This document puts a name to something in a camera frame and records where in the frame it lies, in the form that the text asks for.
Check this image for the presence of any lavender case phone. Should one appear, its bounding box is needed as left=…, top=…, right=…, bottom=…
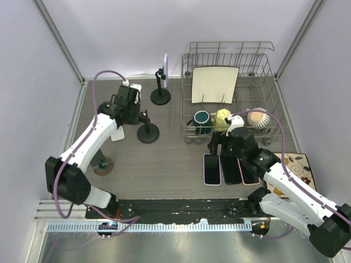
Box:
left=203, top=154, right=221, bottom=186

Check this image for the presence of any black case phone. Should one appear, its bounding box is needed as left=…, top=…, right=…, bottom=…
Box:
left=220, top=156, right=242, bottom=185

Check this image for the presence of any white phone stand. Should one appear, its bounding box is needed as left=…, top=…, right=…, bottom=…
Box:
left=110, top=126, right=125, bottom=141

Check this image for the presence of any black round phone stand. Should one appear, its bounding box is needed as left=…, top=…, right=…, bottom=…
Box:
left=137, top=110, right=160, bottom=144

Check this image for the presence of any pink case phone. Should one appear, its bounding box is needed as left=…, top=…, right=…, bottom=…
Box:
left=237, top=159, right=261, bottom=186

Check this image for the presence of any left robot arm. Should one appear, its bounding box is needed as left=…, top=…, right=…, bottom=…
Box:
left=45, top=83, right=141, bottom=219

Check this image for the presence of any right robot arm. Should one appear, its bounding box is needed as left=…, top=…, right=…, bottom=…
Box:
left=208, top=127, right=350, bottom=258

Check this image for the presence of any black gooseneck phone stand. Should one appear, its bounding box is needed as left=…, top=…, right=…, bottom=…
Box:
left=150, top=68, right=171, bottom=106

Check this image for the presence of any upright lavender phone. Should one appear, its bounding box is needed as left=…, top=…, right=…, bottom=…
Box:
left=163, top=53, right=168, bottom=88

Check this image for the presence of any wooden round phone stand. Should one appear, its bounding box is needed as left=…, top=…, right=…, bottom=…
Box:
left=90, top=149, right=114, bottom=176

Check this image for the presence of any yellow mug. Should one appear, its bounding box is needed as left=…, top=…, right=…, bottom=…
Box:
left=210, top=108, right=231, bottom=132

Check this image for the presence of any green mug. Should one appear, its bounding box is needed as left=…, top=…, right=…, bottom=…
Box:
left=186, top=110, right=213, bottom=135

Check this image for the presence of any white ribbed cup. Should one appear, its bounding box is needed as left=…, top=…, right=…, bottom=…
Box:
left=246, top=107, right=270, bottom=130

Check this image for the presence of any metal dish rack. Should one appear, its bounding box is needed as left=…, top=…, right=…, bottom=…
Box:
left=180, top=41, right=290, bottom=145

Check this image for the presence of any white square plate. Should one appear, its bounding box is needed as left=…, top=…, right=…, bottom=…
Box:
left=191, top=66, right=240, bottom=104

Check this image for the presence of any floral square plate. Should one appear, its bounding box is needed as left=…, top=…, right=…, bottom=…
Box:
left=265, top=152, right=317, bottom=199

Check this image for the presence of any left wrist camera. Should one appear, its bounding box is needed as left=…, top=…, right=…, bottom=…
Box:
left=122, top=80, right=142, bottom=104

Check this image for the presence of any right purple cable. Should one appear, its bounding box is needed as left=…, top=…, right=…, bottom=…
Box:
left=230, top=110, right=351, bottom=241

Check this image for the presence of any purple cable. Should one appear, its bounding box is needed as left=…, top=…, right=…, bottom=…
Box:
left=53, top=70, right=129, bottom=220
left=230, top=110, right=351, bottom=241

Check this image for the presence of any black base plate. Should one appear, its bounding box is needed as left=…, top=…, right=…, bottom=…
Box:
left=84, top=197, right=283, bottom=225

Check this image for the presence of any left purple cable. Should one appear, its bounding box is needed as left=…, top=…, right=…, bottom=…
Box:
left=53, top=70, right=129, bottom=220

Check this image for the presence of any white cable duct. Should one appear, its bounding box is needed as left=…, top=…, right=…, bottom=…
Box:
left=47, top=220, right=252, bottom=233

